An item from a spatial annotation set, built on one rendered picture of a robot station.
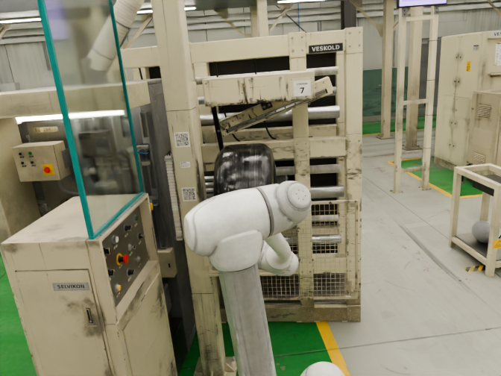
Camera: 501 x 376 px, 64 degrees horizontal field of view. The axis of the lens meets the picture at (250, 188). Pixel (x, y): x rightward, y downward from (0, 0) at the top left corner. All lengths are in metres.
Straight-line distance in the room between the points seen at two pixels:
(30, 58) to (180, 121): 10.03
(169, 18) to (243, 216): 1.29
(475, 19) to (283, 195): 12.39
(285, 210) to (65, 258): 1.00
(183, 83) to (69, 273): 0.99
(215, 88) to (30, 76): 9.93
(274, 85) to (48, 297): 1.46
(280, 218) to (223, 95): 1.36
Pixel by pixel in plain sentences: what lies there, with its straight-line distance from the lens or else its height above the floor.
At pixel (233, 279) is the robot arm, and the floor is 1.36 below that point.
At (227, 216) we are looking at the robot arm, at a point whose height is 1.52.
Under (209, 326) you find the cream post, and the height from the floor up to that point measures 0.40.
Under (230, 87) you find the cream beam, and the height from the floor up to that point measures 1.73.
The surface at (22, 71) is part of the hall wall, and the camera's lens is 12.02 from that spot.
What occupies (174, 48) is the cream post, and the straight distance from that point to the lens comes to 2.02.
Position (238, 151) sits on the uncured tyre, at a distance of 2.00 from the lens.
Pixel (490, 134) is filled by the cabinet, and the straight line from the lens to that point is 5.98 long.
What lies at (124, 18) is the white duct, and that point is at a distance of 2.40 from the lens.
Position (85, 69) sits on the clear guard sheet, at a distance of 1.68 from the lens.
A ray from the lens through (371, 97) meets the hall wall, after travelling 11.83.
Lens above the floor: 1.86
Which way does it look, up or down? 18 degrees down
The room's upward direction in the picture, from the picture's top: 5 degrees counter-clockwise
